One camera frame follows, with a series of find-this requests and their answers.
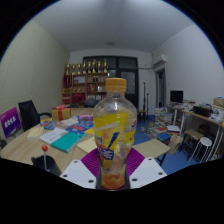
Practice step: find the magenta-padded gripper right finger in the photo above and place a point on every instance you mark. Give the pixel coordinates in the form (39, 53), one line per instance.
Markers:
(146, 171)

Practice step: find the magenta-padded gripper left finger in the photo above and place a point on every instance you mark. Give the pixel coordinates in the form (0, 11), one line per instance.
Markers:
(77, 173)

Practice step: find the yellow-labelled clear drink bottle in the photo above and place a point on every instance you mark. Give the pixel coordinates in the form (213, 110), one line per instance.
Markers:
(115, 133)

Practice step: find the small wooden side table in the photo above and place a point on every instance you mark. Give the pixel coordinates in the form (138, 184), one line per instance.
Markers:
(151, 148)

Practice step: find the black cup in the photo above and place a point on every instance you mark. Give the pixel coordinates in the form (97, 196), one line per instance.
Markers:
(51, 165)

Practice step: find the tan notepad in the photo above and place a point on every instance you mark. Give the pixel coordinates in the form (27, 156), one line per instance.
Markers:
(87, 145)

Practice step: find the teal book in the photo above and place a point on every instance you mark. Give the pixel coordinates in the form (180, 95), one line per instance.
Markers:
(66, 142)

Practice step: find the brown paper bag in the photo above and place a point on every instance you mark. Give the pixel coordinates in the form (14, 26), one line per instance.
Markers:
(175, 143)

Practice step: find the red-ball stirrer stick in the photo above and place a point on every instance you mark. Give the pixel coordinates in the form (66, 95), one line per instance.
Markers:
(44, 148)

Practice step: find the white booklet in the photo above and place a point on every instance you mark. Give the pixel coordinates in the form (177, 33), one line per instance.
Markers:
(52, 135)

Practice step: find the blue and red book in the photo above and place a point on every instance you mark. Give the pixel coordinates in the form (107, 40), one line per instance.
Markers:
(79, 128)

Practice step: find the pile of books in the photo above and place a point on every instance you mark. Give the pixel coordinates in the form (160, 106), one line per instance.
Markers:
(163, 121)

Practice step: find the small blue book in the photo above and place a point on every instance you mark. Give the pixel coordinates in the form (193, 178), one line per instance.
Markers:
(49, 125)

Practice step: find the pink pouch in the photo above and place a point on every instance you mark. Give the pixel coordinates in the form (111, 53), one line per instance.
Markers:
(85, 117)

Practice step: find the cream book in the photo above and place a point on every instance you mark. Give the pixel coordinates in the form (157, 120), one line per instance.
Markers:
(35, 132)

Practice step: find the dark square stool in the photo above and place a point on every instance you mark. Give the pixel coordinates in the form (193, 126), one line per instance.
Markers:
(193, 134)

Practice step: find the yellow gift box red ribbon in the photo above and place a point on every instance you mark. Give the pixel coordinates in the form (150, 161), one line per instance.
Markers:
(60, 114)

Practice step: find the white round stool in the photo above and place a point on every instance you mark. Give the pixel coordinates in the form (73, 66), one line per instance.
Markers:
(205, 141)

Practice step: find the black microphone stand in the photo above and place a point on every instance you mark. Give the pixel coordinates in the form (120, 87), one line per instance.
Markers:
(144, 100)

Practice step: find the black office chair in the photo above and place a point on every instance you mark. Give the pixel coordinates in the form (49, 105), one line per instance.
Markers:
(28, 115)

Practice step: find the long wooden desk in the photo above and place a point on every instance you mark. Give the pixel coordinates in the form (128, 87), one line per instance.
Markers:
(200, 116)

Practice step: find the black computer monitor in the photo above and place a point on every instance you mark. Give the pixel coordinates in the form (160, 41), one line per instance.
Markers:
(176, 96)

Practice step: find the purple sign board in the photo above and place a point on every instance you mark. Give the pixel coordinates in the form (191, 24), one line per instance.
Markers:
(10, 122)

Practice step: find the wooden shelf unit with trophies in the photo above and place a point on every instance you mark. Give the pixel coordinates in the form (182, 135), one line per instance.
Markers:
(85, 86)

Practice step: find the white air conditioner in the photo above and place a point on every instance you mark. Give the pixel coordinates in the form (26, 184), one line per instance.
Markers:
(160, 61)

